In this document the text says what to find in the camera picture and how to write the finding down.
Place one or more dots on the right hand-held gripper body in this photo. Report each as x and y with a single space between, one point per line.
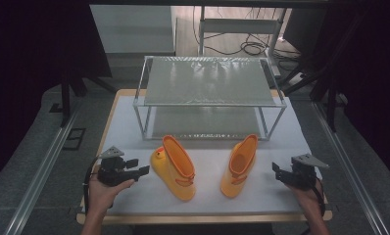
304 174

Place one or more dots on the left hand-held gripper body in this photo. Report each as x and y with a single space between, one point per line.
113 169

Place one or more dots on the yellow rubber rain boot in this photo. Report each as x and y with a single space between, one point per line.
175 169
238 171

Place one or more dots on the metal two-tier shoe rack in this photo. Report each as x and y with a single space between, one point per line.
209 84

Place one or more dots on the person's right hand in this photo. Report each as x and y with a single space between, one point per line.
309 200

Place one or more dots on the person's left hand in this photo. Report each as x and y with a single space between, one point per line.
101 196

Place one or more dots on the white table mat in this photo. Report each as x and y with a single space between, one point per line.
206 196

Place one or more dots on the black tripod stand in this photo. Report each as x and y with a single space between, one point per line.
69 91
330 94

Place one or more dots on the dark curtain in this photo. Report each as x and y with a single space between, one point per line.
376 81
23 81

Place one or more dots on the white cabinet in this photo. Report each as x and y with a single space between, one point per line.
132 29

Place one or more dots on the aluminium floor rail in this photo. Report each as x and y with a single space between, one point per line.
39 176
353 176

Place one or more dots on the grey metal frame stand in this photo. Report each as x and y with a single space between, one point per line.
238 26

